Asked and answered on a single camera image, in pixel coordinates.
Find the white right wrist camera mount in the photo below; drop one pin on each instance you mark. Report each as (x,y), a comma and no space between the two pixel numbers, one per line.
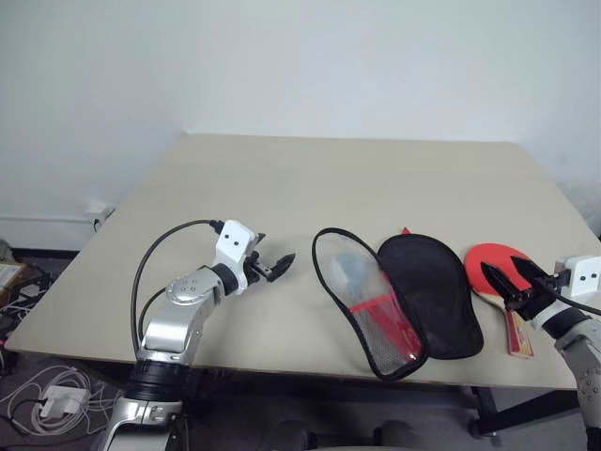
(582,277)

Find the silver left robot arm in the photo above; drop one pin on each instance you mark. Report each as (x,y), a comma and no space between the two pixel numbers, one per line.
(176,319)

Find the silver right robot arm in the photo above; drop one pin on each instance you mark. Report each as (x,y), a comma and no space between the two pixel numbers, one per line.
(580,357)

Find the black and clear paddle case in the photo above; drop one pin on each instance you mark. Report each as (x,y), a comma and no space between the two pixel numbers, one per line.
(399,300)

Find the white wall socket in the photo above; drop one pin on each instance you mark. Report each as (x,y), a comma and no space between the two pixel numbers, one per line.
(99,211)

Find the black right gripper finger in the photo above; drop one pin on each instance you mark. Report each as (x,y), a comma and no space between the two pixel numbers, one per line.
(527,270)
(498,282)

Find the black table frame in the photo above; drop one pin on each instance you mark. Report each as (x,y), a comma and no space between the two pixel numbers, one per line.
(516,409)

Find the red table tennis paddle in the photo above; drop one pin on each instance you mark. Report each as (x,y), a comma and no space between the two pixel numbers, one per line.
(481,263)

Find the cardboard box with papers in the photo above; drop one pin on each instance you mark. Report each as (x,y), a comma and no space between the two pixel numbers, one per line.
(10,275)

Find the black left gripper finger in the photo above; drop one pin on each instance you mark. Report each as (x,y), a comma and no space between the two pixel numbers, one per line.
(277,276)
(286,262)

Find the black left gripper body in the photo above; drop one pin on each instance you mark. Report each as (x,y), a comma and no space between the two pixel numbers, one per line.
(256,270)

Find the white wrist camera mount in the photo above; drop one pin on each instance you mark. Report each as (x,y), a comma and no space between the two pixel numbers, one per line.
(582,277)
(233,244)

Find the white power adapter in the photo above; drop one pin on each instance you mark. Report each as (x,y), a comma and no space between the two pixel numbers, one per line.
(63,400)

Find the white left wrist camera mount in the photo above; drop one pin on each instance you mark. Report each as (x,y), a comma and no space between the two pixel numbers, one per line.
(233,244)

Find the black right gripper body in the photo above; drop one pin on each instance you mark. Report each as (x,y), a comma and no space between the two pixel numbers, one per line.
(533,296)

